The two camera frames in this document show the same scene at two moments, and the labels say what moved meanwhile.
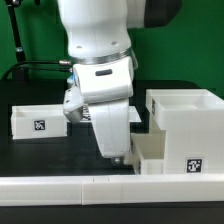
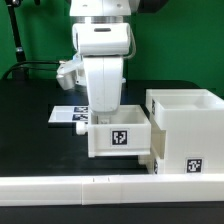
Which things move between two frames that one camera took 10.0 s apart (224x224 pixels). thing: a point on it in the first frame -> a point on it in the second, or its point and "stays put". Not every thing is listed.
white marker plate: (132, 112) -> (69, 113)
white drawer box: (38, 121) -> (125, 132)
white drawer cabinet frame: (193, 121) stays put
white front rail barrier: (111, 189) stays put
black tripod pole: (20, 74) stays put
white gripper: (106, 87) -> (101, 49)
